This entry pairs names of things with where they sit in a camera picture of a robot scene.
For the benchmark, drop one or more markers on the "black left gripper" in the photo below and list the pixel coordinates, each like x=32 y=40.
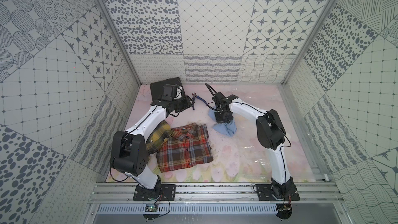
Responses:
x=186 y=102

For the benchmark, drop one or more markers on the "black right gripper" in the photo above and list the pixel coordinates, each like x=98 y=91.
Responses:
x=219 y=120

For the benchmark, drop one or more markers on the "light blue shirt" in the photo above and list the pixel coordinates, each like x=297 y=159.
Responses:
x=227 y=129

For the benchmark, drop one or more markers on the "clear plastic vacuum bag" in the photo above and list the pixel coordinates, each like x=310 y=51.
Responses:
x=242 y=156

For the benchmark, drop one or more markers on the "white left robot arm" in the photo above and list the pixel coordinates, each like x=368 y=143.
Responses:
x=129 y=153

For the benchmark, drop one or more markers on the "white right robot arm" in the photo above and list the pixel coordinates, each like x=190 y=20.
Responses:
x=270 y=132

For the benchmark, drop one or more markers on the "yellow plaid shirt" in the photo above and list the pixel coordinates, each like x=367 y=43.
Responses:
x=161 y=134

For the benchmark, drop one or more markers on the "red plaid folded shirt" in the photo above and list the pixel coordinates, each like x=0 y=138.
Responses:
x=187 y=147

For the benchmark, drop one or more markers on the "black plastic tool case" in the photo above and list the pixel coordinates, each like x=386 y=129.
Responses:
x=156 y=88

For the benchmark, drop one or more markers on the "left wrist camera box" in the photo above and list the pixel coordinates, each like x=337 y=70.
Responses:
x=170 y=92

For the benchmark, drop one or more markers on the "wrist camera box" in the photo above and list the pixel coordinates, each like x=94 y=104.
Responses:
x=170 y=92
x=220 y=99

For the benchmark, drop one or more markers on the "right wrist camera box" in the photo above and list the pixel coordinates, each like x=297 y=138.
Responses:
x=220 y=99

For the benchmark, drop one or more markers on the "blue handled pliers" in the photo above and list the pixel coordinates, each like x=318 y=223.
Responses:
x=195 y=98

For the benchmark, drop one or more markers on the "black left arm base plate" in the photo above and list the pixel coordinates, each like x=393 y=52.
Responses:
x=164 y=192

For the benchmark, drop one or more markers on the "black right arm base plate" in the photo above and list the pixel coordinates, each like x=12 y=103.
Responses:
x=278 y=192

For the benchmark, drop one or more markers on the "aluminium mounting rail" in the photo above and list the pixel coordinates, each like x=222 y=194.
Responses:
x=318 y=192

